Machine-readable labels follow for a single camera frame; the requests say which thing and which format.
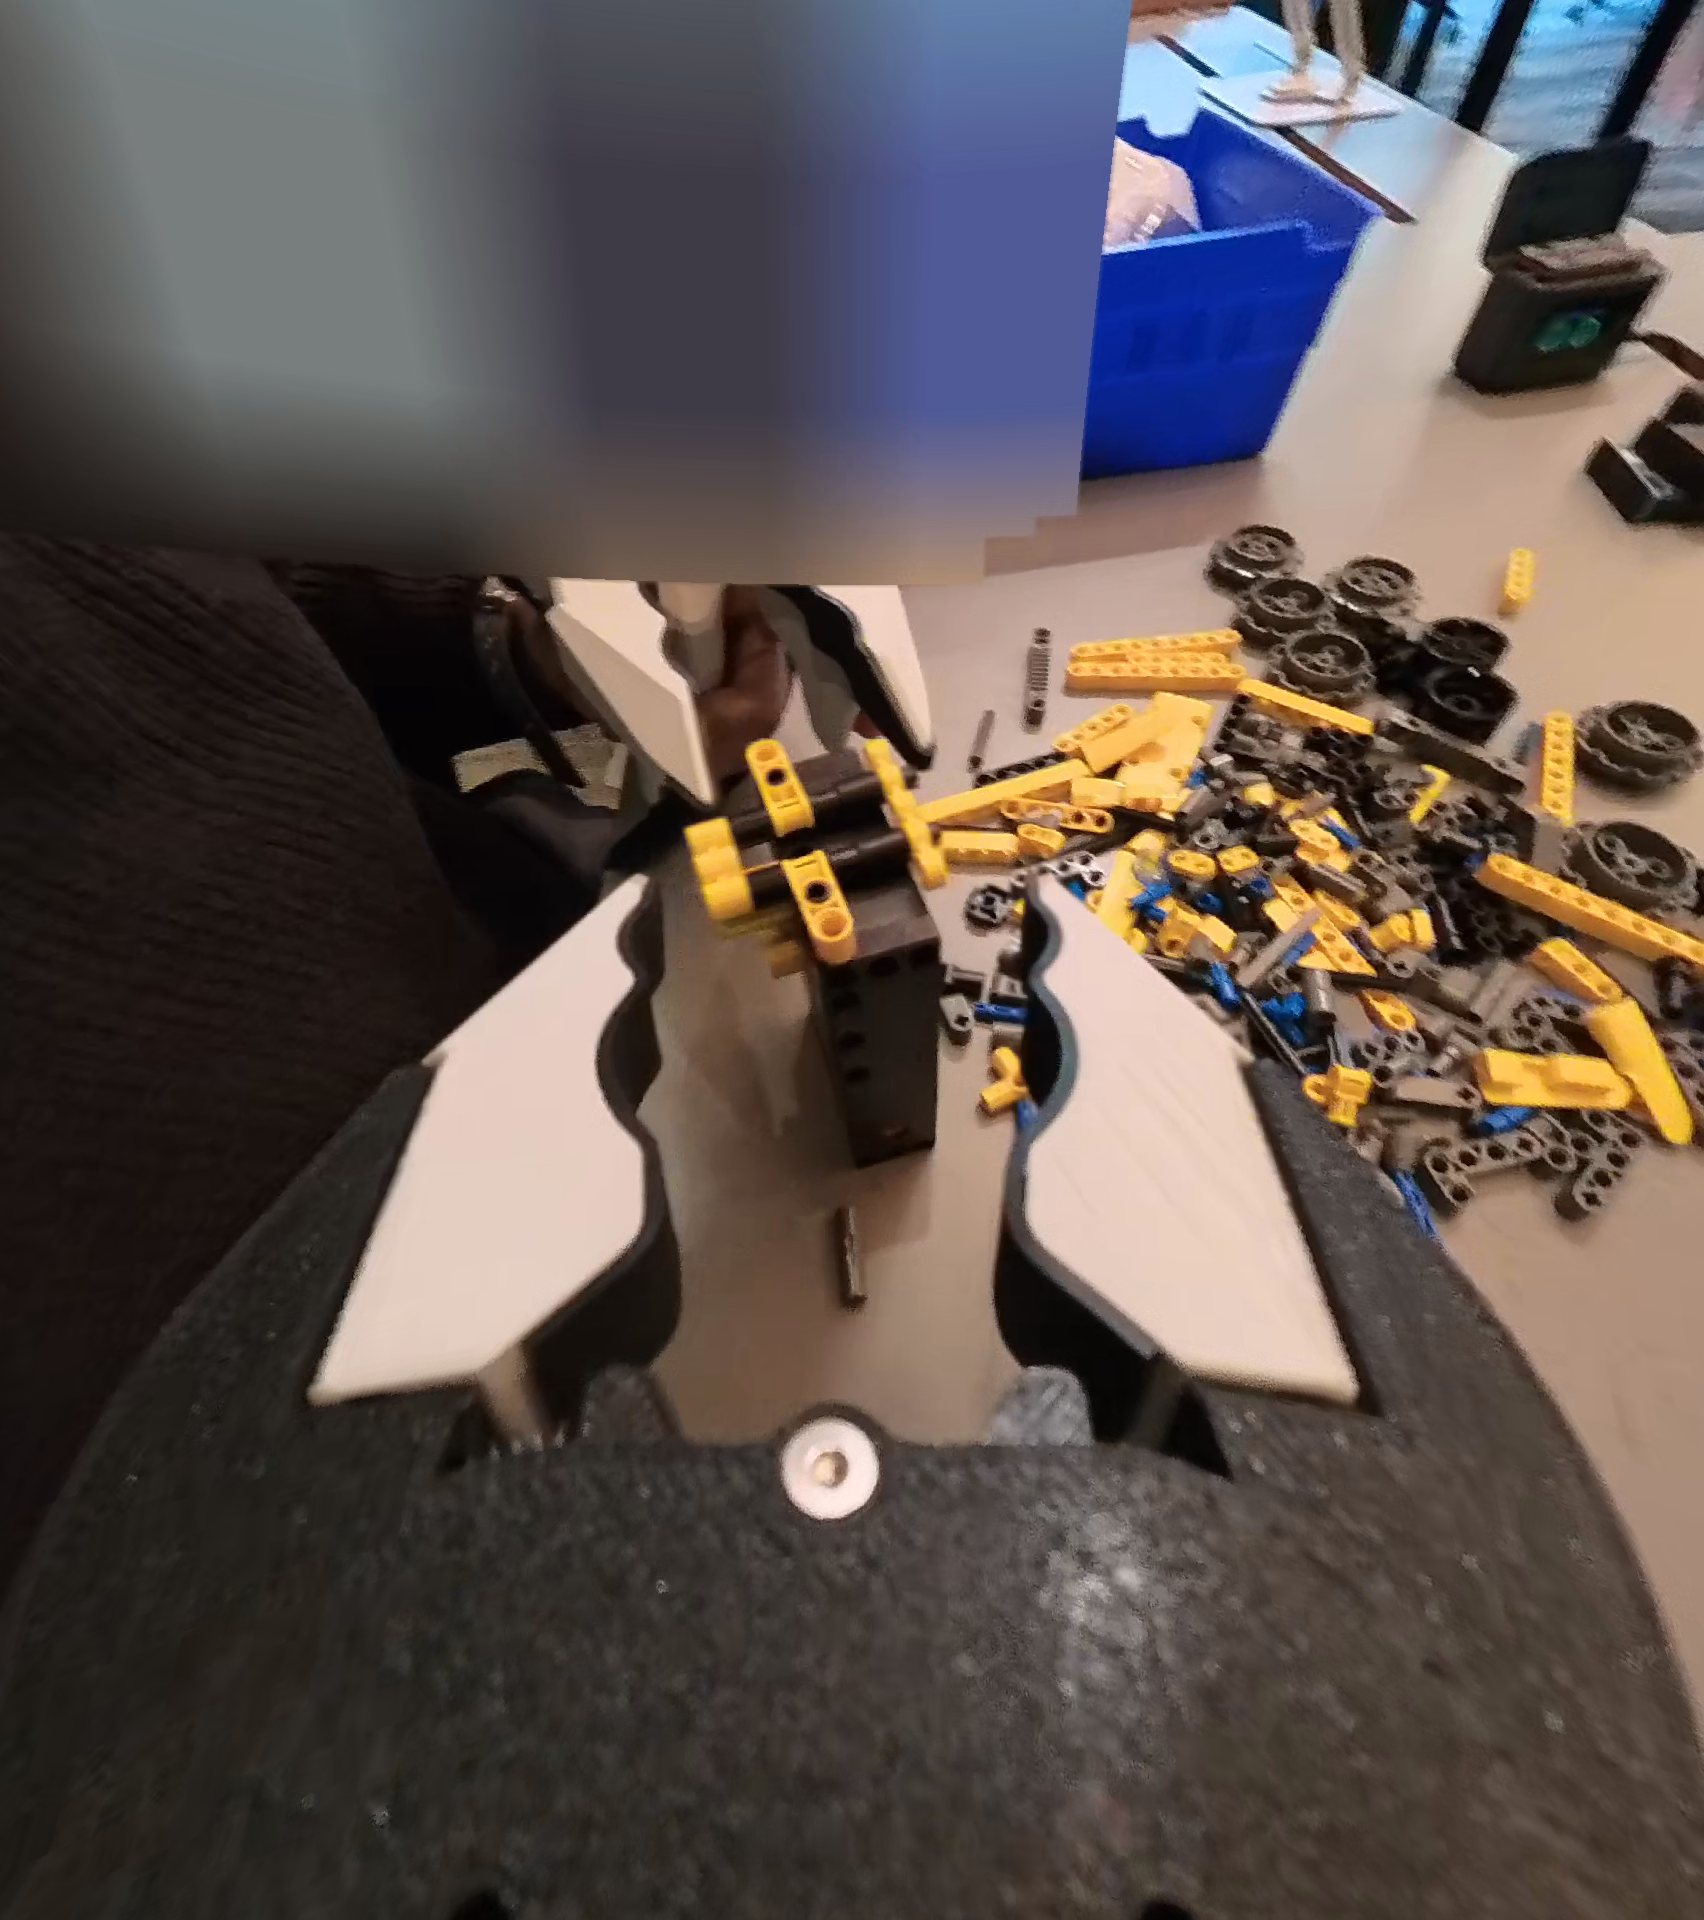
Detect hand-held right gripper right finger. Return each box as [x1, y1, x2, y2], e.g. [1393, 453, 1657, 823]
[994, 871, 1363, 1446]

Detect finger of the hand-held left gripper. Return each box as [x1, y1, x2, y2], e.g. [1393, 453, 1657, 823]
[776, 583, 939, 771]
[546, 581, 724, 808]

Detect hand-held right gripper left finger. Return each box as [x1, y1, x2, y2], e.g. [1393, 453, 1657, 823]
[309, 871, 682, 1453]

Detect black and yellow brick assembly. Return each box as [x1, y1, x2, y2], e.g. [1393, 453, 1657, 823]
[685, 734, 945, 1172]

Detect person's left forearm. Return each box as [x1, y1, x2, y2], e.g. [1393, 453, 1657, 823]
[267, 561, 644, 962]

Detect person's left hand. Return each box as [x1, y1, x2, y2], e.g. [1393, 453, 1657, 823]
[709, 587, 814, 738]

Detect pile of toy brick parts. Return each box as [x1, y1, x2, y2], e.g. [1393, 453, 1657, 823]
[918, 621, 1704, 1224]

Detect group of black toy wheels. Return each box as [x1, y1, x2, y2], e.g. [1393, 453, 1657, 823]
[1206, 522, 1704, 918]

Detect blue plastic bin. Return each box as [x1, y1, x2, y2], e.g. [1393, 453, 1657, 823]
[1081, 112, 1385, 483]

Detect clear plastic parts bags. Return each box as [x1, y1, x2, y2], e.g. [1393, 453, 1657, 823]
[1106, 137, 1204, 251]

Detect white book stand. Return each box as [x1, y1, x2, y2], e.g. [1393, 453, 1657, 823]
[1197, 0, 1404, 126]

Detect black case green display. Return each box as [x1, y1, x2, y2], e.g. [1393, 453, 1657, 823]
[1452, 133, 1669, 396]

